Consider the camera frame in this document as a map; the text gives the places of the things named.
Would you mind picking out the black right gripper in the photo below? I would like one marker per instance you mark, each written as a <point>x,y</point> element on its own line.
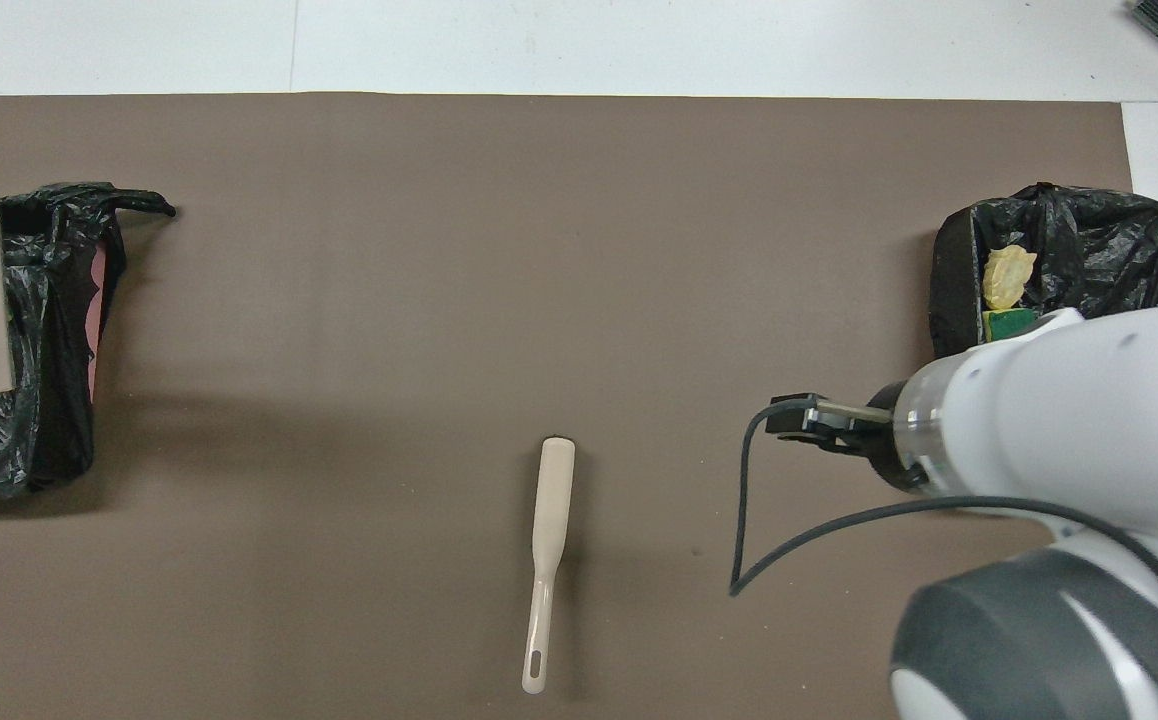
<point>894,450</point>

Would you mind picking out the yellow sponge green backing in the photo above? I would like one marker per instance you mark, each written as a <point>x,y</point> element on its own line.
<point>1009,324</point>

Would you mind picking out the striped beige bread chunk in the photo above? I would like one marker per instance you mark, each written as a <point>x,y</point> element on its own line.
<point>1007,278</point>

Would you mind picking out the beige hand brush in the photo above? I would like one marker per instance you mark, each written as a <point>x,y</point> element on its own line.
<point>549,500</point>

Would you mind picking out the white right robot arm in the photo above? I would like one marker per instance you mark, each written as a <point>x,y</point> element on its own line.
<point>1069,420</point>

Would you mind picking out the black plastic trash bag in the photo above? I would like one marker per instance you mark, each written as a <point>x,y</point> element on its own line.
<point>1109,250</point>
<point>39,400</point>

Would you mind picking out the pink bin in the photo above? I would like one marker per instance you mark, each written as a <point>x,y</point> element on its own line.
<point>96,320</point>

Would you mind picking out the brown table mat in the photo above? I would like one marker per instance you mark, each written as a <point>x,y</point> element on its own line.
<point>439,300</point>

